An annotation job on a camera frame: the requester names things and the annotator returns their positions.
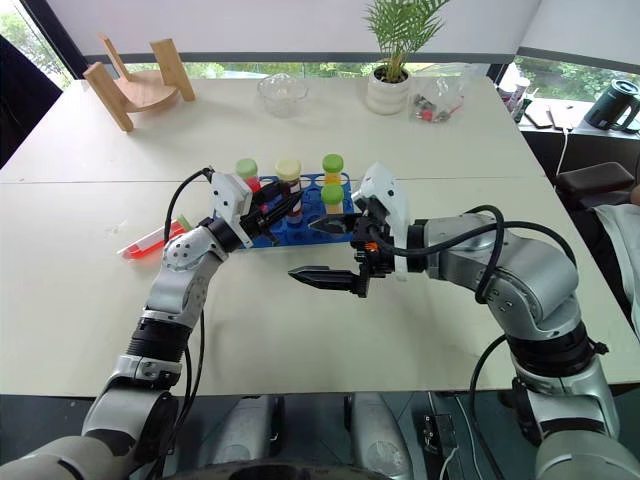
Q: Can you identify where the cream cap dark red tube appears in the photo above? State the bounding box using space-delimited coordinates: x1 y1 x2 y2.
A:
274 158 305 226

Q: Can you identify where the dark brown chair armrest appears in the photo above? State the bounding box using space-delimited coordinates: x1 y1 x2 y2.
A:
555 161 636 212

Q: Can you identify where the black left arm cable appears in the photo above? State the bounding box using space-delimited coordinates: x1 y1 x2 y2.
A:
163 167 217 454

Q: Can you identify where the black panel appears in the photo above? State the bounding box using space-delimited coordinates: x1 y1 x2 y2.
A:
0 33 64 170

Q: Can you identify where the white bottle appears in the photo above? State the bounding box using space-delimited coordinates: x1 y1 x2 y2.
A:
503 77 531 114

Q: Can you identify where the clear glass bowl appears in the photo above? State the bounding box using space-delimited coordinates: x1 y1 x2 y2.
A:
256 72 310 119

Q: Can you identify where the clear plastic bag with parts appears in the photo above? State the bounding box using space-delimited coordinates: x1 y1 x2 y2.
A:
406 63 482 124

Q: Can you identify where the green cap red tube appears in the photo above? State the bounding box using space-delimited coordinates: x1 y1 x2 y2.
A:
117 213 194 262
235 157 262 195

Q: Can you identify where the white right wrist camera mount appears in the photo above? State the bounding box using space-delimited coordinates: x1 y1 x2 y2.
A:
351 161 412 287

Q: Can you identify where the dark green kettle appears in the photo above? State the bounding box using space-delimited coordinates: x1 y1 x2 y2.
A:
581 78 640 134

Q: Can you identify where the green cap yellow tube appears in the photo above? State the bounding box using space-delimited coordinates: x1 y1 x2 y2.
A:
320 184 346 217

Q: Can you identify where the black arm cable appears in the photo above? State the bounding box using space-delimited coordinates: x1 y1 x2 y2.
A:
163 167 217 454
362 204 579 480

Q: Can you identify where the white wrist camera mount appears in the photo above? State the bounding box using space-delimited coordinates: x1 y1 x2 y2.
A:
351 161 412 287
209 171 255 250

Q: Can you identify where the wooden stand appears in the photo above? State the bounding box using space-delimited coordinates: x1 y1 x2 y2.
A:
82 33 197 133

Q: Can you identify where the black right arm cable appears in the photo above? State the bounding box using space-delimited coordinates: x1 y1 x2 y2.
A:
362 204 579 480

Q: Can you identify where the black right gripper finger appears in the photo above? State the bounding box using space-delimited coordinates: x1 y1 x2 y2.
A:
287 265 362 297
308 213 360 237

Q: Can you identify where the grey rounded shape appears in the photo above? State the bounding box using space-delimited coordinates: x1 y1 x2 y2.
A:
208 393 282 474
348 391 413 479

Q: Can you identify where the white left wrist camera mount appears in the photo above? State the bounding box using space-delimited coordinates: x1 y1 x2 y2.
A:
209 171 255 250

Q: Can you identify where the person in white clothing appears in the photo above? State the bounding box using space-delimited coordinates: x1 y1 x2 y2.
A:
592 182 640 331

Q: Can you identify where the green cap orange tube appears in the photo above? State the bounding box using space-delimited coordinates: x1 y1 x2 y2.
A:
321 153 347 187

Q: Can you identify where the blue test tube rack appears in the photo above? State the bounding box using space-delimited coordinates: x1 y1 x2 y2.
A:
211 171 357 250

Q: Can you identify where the green palm plant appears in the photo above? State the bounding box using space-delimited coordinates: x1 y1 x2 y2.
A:
361 0 452 84

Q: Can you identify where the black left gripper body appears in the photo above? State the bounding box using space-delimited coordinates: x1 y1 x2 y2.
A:
238 195 280 247

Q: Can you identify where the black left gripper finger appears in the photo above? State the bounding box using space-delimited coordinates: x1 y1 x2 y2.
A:
258 193 306 237
252 181 293 207

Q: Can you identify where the black power strip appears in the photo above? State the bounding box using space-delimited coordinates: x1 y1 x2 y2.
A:
422 412 457 457

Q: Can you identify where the white ribbed plant pot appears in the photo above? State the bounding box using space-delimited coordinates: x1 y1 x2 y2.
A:
365 66 413 117

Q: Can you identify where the white thin cable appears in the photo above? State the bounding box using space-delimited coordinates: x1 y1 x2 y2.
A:
555 125 572 177

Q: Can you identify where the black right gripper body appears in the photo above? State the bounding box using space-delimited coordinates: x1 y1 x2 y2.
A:
349 208 397 300

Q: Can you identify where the white floor cable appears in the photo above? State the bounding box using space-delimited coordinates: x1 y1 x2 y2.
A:
438 443 462 480

